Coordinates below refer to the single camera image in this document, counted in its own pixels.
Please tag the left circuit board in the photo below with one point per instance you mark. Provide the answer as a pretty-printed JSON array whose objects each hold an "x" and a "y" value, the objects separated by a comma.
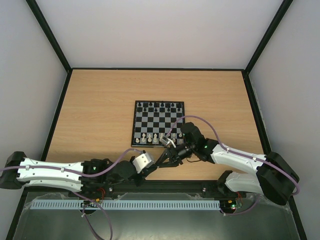
[{"x": 90, "y": 204}]

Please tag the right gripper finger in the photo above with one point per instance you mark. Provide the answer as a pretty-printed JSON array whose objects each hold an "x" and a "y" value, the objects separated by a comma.
[
  {"x": 168, "y": 164},
  {"x": 165, "y": 156}
]

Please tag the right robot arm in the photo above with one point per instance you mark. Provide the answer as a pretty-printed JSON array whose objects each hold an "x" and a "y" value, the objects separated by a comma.
[{"x": 269, "y": 175}]

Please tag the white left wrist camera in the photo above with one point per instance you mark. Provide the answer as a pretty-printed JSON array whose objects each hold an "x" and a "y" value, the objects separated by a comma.
[{"x": 144, "y": 160}]

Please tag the black and silver chessboard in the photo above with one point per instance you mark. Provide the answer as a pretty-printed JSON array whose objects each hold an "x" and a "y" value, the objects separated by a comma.
[{"x": 157, "y": 122}]

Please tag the grey slotted cable duct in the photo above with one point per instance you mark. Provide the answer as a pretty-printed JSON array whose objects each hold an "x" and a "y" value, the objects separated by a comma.
[{"x": 73, "y": 204}]

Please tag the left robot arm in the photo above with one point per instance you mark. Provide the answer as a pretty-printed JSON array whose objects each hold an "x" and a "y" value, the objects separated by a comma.
[{"x": 86, "y": 178}]

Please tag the green circuit board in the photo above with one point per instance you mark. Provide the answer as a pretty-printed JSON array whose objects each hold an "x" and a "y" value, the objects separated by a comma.
[{"x": 236, "y": 205}]

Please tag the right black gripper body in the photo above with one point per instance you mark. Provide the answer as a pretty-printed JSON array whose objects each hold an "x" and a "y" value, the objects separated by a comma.
[{"x": 172, "y": 154}]

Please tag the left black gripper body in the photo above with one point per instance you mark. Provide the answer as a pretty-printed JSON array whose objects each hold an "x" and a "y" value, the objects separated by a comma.
[{"x": 142, "y": 177}]

